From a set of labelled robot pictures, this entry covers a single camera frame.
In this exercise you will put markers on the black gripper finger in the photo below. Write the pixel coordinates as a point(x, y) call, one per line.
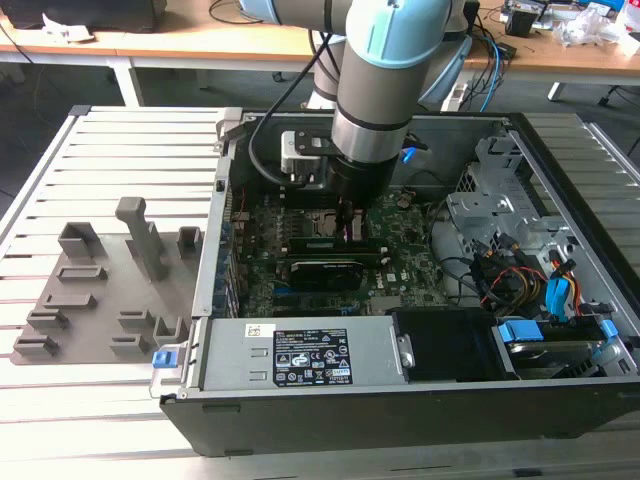
point(346, 215)

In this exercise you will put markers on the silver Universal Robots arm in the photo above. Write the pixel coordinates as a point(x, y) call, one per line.
point(375, 100)

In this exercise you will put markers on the black RAM slot pair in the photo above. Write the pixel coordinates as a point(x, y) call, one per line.
point(335, 257)

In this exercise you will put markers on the silver CPU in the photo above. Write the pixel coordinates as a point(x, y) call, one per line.
point(361, 225)

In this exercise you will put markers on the silver coin battery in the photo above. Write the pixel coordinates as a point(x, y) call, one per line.
point(404, 202)

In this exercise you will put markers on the black graphics card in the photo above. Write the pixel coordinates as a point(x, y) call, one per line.
point(325, 275)

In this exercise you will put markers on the green motherboard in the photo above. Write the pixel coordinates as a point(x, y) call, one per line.
point(415, 240)

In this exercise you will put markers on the silver metal drive cage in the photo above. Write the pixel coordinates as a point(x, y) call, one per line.
point(480, 205)

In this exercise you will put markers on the white power strip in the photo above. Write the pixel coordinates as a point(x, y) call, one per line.
point(456, 96)

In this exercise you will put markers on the black label sticker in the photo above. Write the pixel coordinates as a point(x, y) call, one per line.
point(312, 357)

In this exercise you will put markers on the black fan shroud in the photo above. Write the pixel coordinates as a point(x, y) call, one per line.
point(450, 345)

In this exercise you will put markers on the grey power supply unit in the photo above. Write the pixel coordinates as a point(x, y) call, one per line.
point(230, 360)

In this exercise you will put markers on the tall black box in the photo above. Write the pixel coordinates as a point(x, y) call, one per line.
point(472, 15)

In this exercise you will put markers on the open black PC case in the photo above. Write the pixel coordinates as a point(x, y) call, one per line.
point(350, 420)

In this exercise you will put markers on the hard disk in blue carrier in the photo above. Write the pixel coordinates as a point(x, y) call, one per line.
point(520, 331)

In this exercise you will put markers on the small black speaker box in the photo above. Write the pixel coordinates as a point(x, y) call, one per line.
point(520, 22)

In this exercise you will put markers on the wooden desk with white legs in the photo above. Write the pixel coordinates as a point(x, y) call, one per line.
point(175, 45)

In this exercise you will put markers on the blue case latch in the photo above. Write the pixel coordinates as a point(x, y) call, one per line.
point(163, 361)

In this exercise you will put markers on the grey parts rack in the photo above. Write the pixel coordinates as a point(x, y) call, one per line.
point(125, 295)

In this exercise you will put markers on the wooden desk with clutter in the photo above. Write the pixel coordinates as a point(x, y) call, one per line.
point(575, 57)

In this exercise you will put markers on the clear crumpled plastic bag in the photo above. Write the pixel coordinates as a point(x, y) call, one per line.
point(585, 27)

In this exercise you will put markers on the black box on desk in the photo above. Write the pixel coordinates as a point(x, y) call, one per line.
point(100, 15)

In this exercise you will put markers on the white crumpled paper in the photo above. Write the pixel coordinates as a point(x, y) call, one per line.
point(65, 32)

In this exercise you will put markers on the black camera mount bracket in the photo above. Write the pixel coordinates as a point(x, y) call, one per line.
point(320, 145)

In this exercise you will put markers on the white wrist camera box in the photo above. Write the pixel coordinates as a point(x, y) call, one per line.
point(290, 150)

